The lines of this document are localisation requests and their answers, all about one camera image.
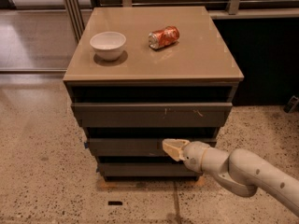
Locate crushed orange soda can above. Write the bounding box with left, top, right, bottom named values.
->
left=149, top=26, right=179, bottom=50

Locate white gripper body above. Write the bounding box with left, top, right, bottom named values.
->
left=183, top=141, right=210, bottom=173

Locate white ceramic bowl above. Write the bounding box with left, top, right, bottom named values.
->
left=90, top=32, right=126, bottom=61

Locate blue tape piece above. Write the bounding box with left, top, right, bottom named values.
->
left=83, top=142, right=89, bottom=148

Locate grey top drawer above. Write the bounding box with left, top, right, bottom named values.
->
left=71, top=103, right=232, bottom=128

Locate grey three-drawer cabinet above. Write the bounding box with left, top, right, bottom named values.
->
left=64, top=7, right=243, bottom=167

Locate grey drawer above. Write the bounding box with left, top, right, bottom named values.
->
left=71, top=103, right=232, bottom=128
left=98, top=163, right=198, bottom=177
left=87, top=137, right=218, bottom=158

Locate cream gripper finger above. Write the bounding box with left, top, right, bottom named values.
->
left=163, top=139, right=190, bottom=161

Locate grey bottom drawer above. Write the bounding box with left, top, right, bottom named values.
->
left=98, top=163, right=198, bottom=177

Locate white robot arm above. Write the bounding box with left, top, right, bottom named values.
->
left=163, top=139, right=299, bottom=216

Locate small dark floor device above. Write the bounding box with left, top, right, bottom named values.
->
left=283, top=95, right=299, bottom=113

